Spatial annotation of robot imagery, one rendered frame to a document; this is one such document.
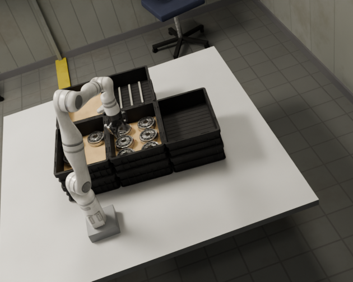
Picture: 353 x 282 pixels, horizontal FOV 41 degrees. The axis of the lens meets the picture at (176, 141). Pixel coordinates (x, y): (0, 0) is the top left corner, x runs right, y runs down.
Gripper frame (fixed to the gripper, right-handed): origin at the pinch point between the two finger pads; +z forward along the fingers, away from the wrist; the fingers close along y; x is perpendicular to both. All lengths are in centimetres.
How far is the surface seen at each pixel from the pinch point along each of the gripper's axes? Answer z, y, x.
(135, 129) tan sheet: 17.2, 17.8, 10.9
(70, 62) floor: 100, 142, 237
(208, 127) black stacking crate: 17.4, 35.1, -28.8
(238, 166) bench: 30, 26, -51
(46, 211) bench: 30, -46, 29
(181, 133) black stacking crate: 17.4, 25.6, -17.2
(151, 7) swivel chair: 47, 187, 140
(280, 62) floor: 100, 209, 19
